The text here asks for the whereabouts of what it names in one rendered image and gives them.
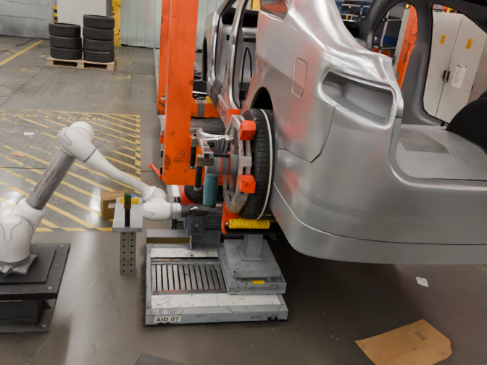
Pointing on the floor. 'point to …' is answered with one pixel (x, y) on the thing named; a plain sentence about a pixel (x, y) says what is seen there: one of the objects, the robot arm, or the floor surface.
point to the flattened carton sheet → (407, 345)
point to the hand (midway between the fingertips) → (217, 211)
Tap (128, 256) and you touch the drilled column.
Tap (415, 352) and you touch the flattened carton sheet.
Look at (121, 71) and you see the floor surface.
